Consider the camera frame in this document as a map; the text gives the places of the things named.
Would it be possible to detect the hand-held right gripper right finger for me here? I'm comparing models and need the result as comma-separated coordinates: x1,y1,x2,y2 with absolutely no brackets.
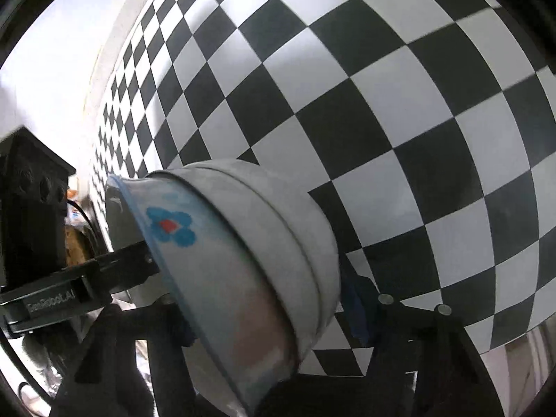
341,271,507,417

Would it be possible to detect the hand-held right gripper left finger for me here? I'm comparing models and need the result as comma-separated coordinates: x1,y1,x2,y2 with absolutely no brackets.
48,297,198,417

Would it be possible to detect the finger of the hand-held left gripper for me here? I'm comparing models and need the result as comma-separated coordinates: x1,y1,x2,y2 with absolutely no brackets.
92,240,162,293

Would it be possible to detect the bowl with blue flower print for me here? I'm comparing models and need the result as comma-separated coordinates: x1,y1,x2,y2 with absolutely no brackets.
104,174,305,417

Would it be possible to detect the white bowl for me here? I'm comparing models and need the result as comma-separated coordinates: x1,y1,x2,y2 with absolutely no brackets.
145,158,342,359

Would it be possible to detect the black and white checkered tablecloth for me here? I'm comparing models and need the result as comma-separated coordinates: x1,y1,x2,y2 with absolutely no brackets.
89,0,556,378

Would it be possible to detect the black cable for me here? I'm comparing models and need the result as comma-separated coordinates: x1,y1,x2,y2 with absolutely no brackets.
65,197,100,248

